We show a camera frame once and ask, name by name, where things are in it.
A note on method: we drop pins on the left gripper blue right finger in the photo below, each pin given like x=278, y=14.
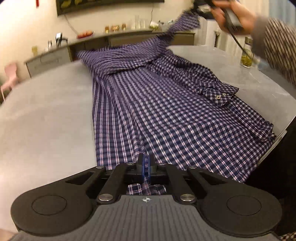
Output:
x=152, y=169

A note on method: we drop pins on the person right hand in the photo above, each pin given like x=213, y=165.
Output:
x=246, y=17

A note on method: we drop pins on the striped sleeve right forearm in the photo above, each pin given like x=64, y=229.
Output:
x=274, y=42

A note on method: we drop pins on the red fruit plate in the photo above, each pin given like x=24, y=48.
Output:
x=85, y=34

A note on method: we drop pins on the clear glass cups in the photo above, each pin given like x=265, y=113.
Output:
x=138, y=23

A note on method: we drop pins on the pink plastic child chair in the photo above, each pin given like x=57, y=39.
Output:
x=11, y=73

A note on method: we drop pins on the white lace-covered air conditioner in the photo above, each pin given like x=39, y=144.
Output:
x=208, y=33

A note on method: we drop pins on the wall-mounted television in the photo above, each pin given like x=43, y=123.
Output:
x=69, y=6

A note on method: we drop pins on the black handheld scanner gun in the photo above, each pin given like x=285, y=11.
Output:
x=59, y=39

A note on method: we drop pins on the golden ornament set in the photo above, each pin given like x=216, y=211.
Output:
x=115, y=28

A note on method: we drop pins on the blue plaid shirt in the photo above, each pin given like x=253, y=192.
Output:
x=147, y=100

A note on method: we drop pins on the long grey tv cabinet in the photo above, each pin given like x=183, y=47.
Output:
x=58, y=56

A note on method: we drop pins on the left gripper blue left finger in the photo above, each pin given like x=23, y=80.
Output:
x=141, y=166

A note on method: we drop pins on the yellow cup on cabinet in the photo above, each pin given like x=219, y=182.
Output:
x=35, y=50

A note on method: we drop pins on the glass tea bottle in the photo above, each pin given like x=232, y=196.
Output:
x=247, y=55

